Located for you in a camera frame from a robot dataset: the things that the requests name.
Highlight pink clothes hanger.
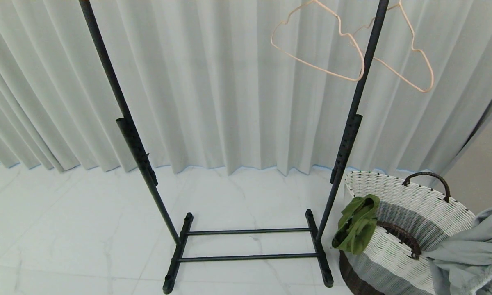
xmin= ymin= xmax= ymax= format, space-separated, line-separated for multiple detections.
xmin=271 ymin=0 xmax=365 ymax=82
xmin=353 ymin=0 xmax=434 ymax=93

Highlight pale grey shorts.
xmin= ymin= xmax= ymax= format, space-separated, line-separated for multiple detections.
xmin=421 ymin=206 xmax=492 ymax=295

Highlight black clothes rack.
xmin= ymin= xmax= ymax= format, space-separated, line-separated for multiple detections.
xmin=79 ymin=0 xmax=390 ymax=295

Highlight white laundry basket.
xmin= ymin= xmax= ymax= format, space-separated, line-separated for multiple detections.
xmin=338 ymin=171 xmax=476 ymax=295

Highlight white curtain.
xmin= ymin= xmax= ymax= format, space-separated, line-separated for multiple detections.
xmin=0 ymin=0 xmax=492 ymax=177

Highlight green garment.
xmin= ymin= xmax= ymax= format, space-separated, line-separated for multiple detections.
xmin=332 ymin=194 xmax=381 ymax=255

